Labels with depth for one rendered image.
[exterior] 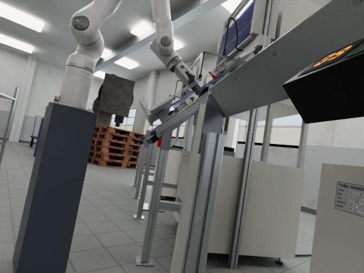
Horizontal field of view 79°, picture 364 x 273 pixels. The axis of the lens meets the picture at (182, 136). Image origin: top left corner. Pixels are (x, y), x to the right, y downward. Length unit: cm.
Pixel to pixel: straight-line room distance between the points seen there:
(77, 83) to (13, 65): 1000
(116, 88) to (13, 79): 476
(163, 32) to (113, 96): 636
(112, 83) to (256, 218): 655
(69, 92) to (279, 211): 134
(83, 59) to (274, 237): 143
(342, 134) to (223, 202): 311
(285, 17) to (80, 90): 133
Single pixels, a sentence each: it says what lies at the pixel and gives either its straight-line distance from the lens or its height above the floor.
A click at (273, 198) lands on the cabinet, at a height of 41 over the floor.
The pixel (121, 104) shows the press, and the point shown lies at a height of 184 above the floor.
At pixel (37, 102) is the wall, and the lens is 1094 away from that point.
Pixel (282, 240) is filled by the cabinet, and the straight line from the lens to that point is 163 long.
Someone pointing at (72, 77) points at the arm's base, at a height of 83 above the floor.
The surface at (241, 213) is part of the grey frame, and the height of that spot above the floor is 30.
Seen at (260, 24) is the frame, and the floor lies 146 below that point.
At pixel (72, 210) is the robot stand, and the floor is 26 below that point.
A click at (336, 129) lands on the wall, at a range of 425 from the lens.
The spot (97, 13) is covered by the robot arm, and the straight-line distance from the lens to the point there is 120.
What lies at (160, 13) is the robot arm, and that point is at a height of 123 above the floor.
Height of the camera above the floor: 58
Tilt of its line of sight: 5 degrees up
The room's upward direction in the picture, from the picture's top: 10 degrees clockwise
